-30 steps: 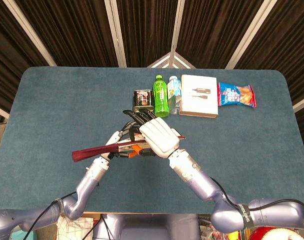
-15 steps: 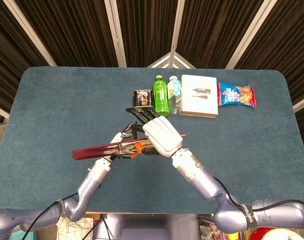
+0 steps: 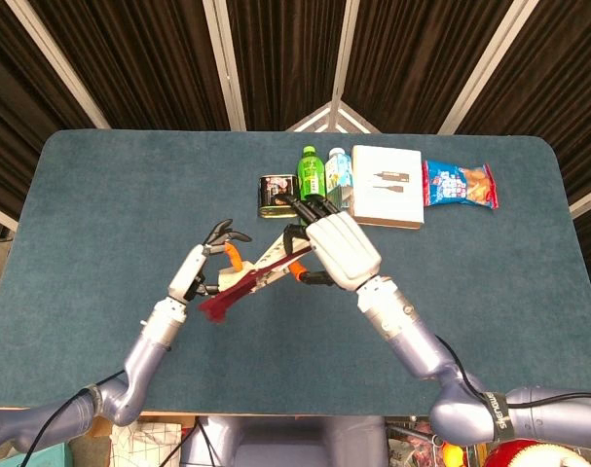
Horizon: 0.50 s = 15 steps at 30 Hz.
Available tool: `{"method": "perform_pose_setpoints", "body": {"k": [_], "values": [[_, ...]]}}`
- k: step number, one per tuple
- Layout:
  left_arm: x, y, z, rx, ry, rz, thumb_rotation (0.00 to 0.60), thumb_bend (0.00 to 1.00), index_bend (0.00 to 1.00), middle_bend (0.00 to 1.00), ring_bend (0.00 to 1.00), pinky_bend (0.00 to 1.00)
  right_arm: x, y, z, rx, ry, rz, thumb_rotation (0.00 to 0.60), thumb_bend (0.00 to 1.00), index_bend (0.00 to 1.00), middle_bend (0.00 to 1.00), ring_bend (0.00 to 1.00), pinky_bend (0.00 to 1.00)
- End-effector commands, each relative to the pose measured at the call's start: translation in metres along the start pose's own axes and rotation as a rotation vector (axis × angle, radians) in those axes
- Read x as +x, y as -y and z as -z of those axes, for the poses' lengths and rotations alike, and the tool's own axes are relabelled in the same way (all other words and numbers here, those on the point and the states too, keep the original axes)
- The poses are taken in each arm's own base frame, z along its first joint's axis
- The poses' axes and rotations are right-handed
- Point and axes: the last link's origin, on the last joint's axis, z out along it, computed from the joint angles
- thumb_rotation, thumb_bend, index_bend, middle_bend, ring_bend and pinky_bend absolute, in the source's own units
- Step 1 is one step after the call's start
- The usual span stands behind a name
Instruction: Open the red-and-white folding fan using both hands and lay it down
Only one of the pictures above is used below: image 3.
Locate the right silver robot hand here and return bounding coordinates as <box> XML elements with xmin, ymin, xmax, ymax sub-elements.
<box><xmin>280</xmin><ymin>193</ymin><xmax>382</xmax><ymax>293</ymax></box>

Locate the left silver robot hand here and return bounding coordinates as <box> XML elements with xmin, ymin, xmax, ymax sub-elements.
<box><xmin>166</xmin><ymin>219</ymin><xmax>253</xmax><ymax>306</ymax></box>

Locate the white red-ribbed folding fan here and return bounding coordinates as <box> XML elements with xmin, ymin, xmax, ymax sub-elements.
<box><xmin>198</xmin><ymin>228</ymin><xmax>315</xmax><ymax>325</ymax></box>

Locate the clear bottle blue-white label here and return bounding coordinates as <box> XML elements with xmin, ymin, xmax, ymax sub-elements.
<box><xmin>324</xmin><ymin>147</ymin><xmax>355</xmax><ymax>211</ymax></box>

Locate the white product box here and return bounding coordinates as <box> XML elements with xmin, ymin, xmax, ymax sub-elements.
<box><xmin>346</xmin><ymin>144</ymin><xmax>426</xmax><ymax>231</ymax></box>

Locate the green tea bottle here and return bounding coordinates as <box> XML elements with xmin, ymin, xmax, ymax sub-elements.
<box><xmin>294</xmin><ymin>145</ymin><xmax>331</xmax><ymax>205</ymax></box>

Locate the black food can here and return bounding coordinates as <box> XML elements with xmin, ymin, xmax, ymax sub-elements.
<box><xmin>258</xmin><ymin>174</ymin><xmax>301</xmax><ymax>221</ymax></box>

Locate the blue felt table cover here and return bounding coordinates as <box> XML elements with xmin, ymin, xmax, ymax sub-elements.
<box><xmin>0</xmin><ymin>128</ymin><xmax>591</xmax><ymax>420</ymax></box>

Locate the blue red snack bag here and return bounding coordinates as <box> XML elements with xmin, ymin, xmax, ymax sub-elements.
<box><xmin>422</xmin><ymin>159</ymin><xmax>499</xmax><ymax>211</ymax></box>

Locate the brown cardboard box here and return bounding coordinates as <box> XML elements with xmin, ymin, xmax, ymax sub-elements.
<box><xmin>88</xmin><ymin>413</ymin><xmax>197</xmax><ymax>439</ymax></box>

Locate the white checked cloth bag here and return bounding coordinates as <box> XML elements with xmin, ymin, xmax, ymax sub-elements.
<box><xmin>109</xmin><ymin>420</ymin><xmax>183</xmax><ymax>467</ymax></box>

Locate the purple-grey robot torso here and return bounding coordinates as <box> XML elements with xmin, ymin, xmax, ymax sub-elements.
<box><xmin>180</xmin><ymin>415</ymin><xmax>389</xmax><ymax>467</ymax></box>

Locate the dark brown pleated curtain panel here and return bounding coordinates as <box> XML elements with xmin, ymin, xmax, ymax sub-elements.
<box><xmin>0</xmin><ymin>0</ymin><xmax>97</xmax><ymax>208</ymax></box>
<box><xmin>343</xmin><ymin>0</ymin><xmax>514</xmax><ymax>135</ymax></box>
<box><xmin>456</xmin><ymin>0</ymin><xmax>591</xmax><ymax>208</ymax></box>
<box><xmin>225</xmin><ymin>0</ymin><xmax>348</xmax><ymax>131</ymax></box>
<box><xmin>28</xmin><ymin>0</ymin><xmax>231</xmax><ymax>131</ymax></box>

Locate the red patterned bag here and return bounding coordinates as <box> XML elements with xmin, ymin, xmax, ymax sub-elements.
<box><xmin>388</xmin><ymin>420</ymin><xmax>445</xmax><ymax>467</ymax></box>

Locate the teal cardboard box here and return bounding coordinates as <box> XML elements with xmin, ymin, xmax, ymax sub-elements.
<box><xmin>0</xmin><ymin>443</ymin><xmax>75</xmax><ymax>467</ymax></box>

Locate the orange yellow toy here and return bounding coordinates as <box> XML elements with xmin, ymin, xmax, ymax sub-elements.
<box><xmin>442</xmin><ymin>442</ymin><xmax>465</xmax><ymax>467</ymax></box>

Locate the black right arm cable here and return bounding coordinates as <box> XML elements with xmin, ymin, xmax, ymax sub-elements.
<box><xmin>434</xmin><ymin>334</ymin><xmax>591</xmax><ymax>411</ymax></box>

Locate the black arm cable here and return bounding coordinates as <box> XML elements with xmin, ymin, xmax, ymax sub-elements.
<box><xmin>434</xmin><ymin>334</ymin><xmax>591</xmax><ymax>411</ymax></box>
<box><xmin>20</xmin><ymin>370</ymin><xmax>127</xmax><ymax>467</ymax></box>

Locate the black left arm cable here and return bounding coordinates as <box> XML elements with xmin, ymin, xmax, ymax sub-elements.
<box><xmin>20</xmin><ymin>370</ymin><xmax>127</xmax><ymax>467</ymax></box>

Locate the white partition frame post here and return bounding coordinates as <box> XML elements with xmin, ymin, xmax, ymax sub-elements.
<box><xmin>569</xmin><ymin>182</ymin><xmax>591</xmax><ymax>221</ymax></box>
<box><xmin>202</xmin><ymin>0</ymin><xmax>248</xmax><ymax>131</ymax></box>
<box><xmin>5</xmin><ymin>0</ymin><xmax>112</xmax><ymax>130</ymax></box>
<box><xmin>0</xmin><ymin>198</ymin><xmax>19</xmax><ymax>234</ymax></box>
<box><xmin>437</xmin><ymin>0</ymin><xmax>540</xmax><ymax>136</ymax></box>

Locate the white post with triangular foot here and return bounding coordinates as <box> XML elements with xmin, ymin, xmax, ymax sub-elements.
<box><xmin>284</xmin><ymin>0</ymin><xmax>382</xmax><ymax>134</ymax></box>

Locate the black printed cable strap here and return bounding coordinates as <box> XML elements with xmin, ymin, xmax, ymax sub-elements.
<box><xmin>487</xmin><ymin>390</ymin><xmax>512</xmax><ymax>445</ymax></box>

